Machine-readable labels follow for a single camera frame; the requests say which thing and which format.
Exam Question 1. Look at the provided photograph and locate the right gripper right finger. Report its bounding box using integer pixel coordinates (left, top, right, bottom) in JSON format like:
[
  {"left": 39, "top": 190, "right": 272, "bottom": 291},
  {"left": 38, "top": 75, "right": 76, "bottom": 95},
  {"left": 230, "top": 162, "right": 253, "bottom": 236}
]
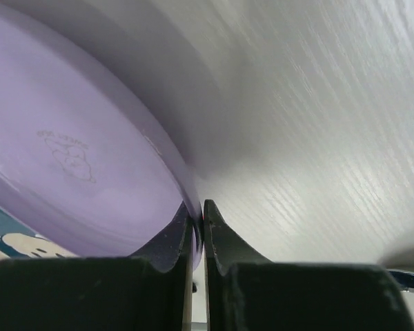
[{"left": 204, "top": 200, "right": 414, "bottom": 330}]

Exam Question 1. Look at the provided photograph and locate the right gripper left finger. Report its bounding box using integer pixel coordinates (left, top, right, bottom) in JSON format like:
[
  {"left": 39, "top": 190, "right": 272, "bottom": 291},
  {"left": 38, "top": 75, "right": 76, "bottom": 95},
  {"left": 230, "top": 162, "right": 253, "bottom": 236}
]
[{"left": 0, "top": 206, "right": 193, "bottom": 330}]

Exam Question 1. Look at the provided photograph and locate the blue cartoon placemat cloth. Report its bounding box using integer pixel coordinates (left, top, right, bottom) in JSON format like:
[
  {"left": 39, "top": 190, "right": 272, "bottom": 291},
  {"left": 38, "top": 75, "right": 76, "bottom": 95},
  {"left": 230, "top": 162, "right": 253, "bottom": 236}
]
[{"left": 0, "top": 205, "right": 77, "bottom": 260}]

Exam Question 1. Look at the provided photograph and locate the purple plastic plate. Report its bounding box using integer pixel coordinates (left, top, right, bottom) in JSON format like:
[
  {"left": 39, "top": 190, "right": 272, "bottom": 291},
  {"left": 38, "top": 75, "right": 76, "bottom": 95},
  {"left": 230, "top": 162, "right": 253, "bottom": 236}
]
[{"left": 0, "top": 3, "right": 203, "bottom": 263}]

